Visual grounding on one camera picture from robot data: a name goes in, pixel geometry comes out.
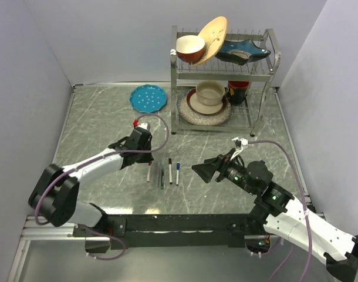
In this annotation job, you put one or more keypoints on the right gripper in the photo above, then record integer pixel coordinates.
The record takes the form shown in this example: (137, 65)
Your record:
(206, 171)

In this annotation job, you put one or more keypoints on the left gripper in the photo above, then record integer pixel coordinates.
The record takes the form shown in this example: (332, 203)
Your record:
(148, 158)

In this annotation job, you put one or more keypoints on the red white marker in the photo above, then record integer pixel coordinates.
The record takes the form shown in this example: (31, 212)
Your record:
(148, 173)

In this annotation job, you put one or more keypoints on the purple pen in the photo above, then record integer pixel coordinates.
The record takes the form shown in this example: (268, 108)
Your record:
(158, 174)

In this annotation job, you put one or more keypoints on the blue white marker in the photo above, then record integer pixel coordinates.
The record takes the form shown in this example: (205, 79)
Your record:
(177, 178)

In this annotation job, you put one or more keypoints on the black white marker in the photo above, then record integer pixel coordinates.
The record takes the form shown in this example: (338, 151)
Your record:
(170, 174)

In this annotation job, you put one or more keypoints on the green pen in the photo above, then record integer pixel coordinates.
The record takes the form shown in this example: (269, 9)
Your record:
(162, 179)

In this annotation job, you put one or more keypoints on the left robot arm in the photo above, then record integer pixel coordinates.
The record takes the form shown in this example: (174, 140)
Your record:
(59, 186)

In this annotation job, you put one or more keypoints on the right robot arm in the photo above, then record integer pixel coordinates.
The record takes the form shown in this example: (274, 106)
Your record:
(279, 212)

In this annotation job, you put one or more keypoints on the blue dotted plate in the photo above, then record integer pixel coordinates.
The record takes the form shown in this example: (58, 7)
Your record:
(148, 98)

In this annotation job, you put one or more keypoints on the speckled glass plate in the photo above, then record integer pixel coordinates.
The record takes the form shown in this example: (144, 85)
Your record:
(199, 119)

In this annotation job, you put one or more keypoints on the brown rimmed plate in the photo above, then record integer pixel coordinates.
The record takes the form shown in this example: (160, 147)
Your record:
(198, 107)

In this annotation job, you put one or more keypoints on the beige ceramic bowl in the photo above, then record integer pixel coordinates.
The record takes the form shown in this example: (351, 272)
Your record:
(210, 92)

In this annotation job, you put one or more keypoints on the dark red mug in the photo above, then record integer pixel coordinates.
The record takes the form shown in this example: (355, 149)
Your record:
(236, 92)

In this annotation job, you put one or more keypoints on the metal dish rack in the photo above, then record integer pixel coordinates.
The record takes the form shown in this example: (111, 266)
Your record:
(247, 118)

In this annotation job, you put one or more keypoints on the red white bowl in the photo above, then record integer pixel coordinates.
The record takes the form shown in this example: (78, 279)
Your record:
(190, 48)

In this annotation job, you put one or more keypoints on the dark blue wavy dish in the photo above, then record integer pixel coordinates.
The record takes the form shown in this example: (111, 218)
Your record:
(241, 52)

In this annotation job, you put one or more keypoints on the tan floral plate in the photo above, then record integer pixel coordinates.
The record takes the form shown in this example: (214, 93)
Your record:
(214, 34)

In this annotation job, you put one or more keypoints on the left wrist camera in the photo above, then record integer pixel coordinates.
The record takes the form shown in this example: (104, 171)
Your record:
(141, 127)

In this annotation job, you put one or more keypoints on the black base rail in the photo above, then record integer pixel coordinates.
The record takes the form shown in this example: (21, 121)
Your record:
(176, 230)

